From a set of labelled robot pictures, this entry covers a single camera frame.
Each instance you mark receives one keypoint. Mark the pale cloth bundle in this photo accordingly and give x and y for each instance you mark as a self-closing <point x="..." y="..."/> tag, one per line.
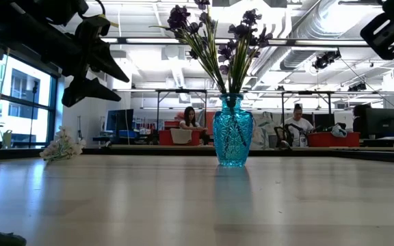
<point x="338" y="131"/>

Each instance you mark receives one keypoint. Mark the purple small-bloom flower bunch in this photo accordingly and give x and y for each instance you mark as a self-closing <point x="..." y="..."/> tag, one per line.
<point x="178" y="17"/>

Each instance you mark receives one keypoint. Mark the person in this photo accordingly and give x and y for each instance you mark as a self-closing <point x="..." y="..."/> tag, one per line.
<point x="190" y="118"/>
<point x="359" y="114"/>
<point x="298" y="123"/>

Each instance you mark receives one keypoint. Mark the long wooden background table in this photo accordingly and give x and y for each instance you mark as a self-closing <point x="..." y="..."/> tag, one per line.
<point x="320" y="147"/>

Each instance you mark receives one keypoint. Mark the long ceiling light beam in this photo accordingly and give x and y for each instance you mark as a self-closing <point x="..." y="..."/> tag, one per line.
<point x="142" y="40"/>

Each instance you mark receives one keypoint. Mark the white flower bunch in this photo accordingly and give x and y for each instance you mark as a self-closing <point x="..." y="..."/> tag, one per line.
<point x="63" y="147"/>

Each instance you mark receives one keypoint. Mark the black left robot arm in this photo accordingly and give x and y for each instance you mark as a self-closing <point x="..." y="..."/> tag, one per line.
<point x="19" y="30"/>

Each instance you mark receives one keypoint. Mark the black hanging spotlight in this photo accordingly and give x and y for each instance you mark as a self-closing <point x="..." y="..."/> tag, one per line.
<point x="357" y="87"/>
<point x="323" y="61"/>

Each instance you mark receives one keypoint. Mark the blue glass vase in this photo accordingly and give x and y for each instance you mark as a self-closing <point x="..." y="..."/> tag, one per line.
<point x="233" y="133"/>

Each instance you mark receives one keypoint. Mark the white sign board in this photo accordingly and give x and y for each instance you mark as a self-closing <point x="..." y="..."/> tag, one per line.
<point x="343" y="118"/>

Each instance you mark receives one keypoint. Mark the black light stand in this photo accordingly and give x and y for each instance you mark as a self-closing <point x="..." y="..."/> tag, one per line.
<point x="35" y="87"/>

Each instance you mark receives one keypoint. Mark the white cloth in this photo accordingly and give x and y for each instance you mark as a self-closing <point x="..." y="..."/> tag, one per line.
<point x="181" y="136"/>

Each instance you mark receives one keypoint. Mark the black metal frame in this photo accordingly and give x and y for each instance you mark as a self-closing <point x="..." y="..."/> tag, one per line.
<point x="306" y="92"/>
<point x="183" y="91"/>

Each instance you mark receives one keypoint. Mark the red panel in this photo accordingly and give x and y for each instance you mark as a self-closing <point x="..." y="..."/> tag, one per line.
<point x="210" y="123"/>

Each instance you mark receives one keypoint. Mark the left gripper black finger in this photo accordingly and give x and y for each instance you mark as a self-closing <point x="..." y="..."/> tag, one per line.
<point x="84" y="92"/>
<point x="106" y="63"/>

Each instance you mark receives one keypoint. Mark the blue bin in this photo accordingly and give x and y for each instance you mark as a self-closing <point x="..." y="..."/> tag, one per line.
<point x="128" y="134"/>

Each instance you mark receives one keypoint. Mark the silver ventilation duct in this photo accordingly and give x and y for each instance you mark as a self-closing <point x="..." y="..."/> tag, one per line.
<point x="296" y="58"/>

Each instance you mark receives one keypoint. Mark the red plastic bin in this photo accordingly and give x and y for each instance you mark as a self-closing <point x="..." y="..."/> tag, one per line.
<point x="320" y="140"/>
<point x="164" y="138"/>

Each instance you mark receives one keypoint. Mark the black background robot arm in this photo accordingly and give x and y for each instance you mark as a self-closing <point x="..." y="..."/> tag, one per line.
<point x="279" y="135"/>

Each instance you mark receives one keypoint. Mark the black computer monitor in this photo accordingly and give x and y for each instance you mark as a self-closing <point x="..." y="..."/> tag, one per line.
<point x="381" y="119"/>
<point x="120" y="119"/>

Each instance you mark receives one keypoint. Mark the pale jug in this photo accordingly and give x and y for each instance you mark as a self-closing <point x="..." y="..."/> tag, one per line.
<point x="7" y="136"/>

